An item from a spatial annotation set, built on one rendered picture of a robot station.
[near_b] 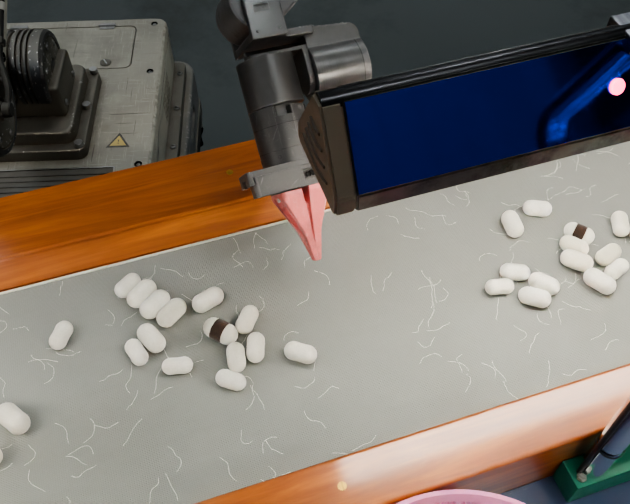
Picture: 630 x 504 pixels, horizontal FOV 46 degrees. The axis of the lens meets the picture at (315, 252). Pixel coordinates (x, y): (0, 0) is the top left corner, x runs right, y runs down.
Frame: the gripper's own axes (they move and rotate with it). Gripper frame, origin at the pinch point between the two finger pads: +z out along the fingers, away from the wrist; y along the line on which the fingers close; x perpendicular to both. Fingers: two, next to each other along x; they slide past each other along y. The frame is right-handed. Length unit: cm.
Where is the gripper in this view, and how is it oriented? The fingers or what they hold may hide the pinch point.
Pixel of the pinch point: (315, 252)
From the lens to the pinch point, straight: 73.7
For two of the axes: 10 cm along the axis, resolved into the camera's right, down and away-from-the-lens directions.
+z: 2.6, 9.6, 0.8
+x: -2.1, -0.2, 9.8
